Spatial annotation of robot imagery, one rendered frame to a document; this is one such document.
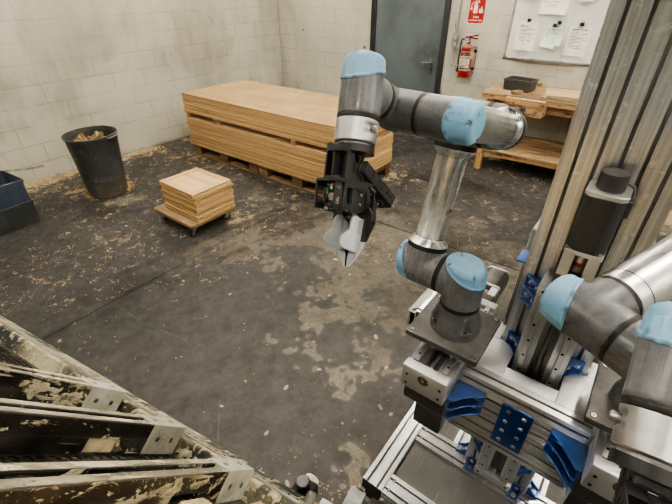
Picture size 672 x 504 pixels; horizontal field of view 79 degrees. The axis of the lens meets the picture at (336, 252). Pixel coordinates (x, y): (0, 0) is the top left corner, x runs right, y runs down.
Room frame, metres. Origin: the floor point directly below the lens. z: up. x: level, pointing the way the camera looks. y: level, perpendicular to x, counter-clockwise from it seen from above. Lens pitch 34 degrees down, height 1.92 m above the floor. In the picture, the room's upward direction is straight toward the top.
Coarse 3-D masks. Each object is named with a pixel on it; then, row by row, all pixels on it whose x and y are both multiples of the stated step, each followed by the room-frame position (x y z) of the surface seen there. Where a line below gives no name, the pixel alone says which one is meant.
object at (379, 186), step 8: (368, 168) 0.67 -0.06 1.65; (368, 176) 0.66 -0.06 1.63; (376, 176) 0.68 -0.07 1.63; (376, 184) 0.67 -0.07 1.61; (384, 184) 0.69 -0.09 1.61; (376, 192) 0.68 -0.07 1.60; (384, 192) 0.68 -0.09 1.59; (376, 200) 0.69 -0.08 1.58; (384, 200) 0.68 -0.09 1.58; (392, 200) 0.69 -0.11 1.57
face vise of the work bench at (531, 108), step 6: (510, 96) 4.53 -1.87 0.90; (504, 102) 4.51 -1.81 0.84; (510, 102) 4.47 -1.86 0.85; (516, 102) 4.43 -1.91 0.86; (522, 102) 4.40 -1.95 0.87; (528, 102) 4.36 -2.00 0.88; (534, 102) 4.33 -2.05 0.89; (540, 102) 4.29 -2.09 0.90; (516, 108) 4.42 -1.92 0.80; (522, 108) 4.32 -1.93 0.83; (528, 108) 4.35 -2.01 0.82; (534, 108) 4.32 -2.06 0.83; (540, 108) 4.28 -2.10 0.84; (546, 108) 4.39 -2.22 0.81; (528, 114) 4.34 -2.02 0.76; (534, 114) 4.30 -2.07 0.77; (540, 114) 4.28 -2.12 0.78
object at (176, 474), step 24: (0, 480) 0.24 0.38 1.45; (24, 480) 0.25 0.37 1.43; (48, 480) 0.26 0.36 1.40; (72, 480) 0.28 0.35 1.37; (96, 480) 0.29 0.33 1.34; (120, 480) 0.31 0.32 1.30; (144, 480) 0.34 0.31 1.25; (168, 480) 0.37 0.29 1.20; (192, 480) 0.40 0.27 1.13; (216, 480) 0.44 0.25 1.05; (240, 480) 0.49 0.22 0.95
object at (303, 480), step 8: (296, 480) 0.57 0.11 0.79; (304, 480) 0.57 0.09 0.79; (312, 480) 0.60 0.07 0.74; (296, 488) 0.56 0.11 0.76; (304, 488) 0.55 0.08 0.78; (312, 488) 0.57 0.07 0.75; (352, 488) 0.56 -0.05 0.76; (360, 488) 0.58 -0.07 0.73; (304, 496) 0.55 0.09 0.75; (352, 496) 0.54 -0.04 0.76; (360, 496) 0.54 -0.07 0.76
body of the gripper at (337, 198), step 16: (336, 144) 0.66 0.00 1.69; (352, 144) 0.66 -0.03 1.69; (336, 160) 0.65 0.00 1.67; (352, 160) 0.66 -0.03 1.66; (336, 176) 0.63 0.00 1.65; (352, 176) 0.65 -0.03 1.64; (336, 192) 0.61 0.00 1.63; (352, 192) 0.61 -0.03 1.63; (368, 192) 0.64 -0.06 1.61; (336, 208) 0.60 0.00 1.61; (352, 208) 0.60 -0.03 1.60
